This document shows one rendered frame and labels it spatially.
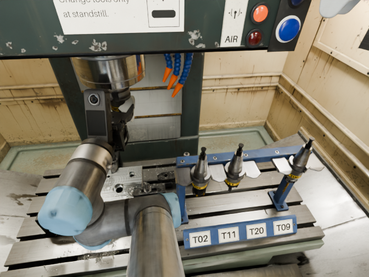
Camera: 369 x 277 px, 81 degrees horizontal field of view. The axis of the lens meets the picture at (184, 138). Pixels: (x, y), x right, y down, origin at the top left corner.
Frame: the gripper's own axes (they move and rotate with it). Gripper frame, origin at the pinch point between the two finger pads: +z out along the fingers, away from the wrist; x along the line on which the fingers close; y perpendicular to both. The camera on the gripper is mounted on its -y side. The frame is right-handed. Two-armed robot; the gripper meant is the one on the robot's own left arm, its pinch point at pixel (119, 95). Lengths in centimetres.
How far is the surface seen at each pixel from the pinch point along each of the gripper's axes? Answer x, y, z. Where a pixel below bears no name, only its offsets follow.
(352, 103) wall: 94, 24, 40
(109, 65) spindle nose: 2.6, -12.2, -8.6
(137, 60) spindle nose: 7.2, -11.7, -4.5
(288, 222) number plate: 59, 50, -7
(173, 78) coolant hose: 14.7, -6.0, -0.6
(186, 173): 18.6, 22.7, -7.0
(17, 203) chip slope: -72, 73, 8
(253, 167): 40.2, 22.9, -3.0
